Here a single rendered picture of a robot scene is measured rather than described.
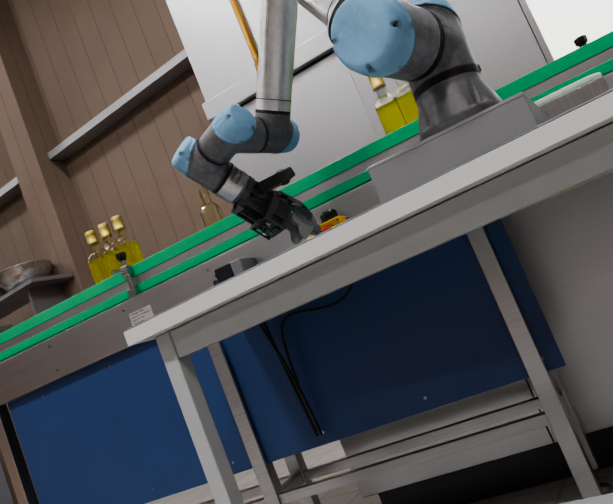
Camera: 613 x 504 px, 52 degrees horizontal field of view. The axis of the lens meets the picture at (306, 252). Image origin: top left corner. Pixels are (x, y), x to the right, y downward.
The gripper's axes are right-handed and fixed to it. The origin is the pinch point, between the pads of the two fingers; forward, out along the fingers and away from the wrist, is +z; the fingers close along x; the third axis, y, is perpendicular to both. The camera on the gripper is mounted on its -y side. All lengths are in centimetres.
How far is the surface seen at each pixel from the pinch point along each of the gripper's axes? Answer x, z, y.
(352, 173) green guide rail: 1.2, 3.7, -19.1
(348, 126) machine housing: -16, 6, -49
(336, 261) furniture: 22.5, -4.7, 20.6
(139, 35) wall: -291, -66, -284
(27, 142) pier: -395, -97, -210
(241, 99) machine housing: -38, -21, -54
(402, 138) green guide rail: 13.9, 7.2, -25.4
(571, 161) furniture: 61, 8, 10
